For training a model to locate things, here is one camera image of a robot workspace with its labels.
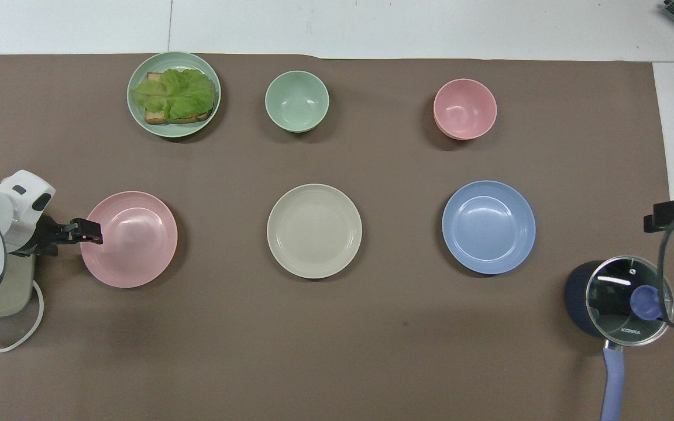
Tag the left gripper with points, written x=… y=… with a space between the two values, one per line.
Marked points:
x=48 y=234

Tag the pink plate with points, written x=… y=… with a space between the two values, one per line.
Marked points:
x=132 y=240

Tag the glass pot lid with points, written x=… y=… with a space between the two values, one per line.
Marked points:
x=606 y=304

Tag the dark blue pot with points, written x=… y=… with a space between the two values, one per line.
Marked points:
x=577 y=298

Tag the toasted bread slice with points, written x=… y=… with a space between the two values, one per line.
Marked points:
x=155 y=117

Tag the blue plate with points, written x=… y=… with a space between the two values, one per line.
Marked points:
x=489 y=227

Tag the green lettuce leaf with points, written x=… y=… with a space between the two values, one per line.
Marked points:
x=179 y=93

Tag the pink bowl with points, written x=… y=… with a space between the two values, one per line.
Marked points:
x=464 y=108

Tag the green plate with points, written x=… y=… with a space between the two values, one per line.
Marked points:
x=208 y=75

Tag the beige plate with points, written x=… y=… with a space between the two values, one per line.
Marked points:
x=314 y=231

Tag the green bowl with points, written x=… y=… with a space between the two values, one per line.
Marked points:
x=296 y=101

